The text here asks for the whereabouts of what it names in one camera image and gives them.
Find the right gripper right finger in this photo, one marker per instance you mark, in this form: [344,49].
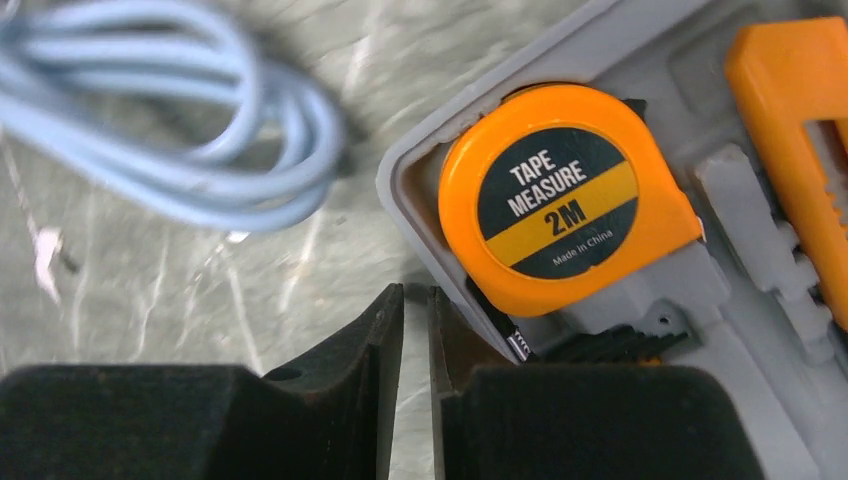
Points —
[493,419]

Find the grey tool case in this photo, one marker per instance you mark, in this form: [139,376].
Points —
[747,296]

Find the orange utility knife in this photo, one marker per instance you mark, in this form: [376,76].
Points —
[783,76]

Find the orange tape measure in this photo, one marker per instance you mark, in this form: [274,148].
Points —
[559,192]

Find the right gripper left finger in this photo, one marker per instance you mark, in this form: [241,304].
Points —
[327,414]

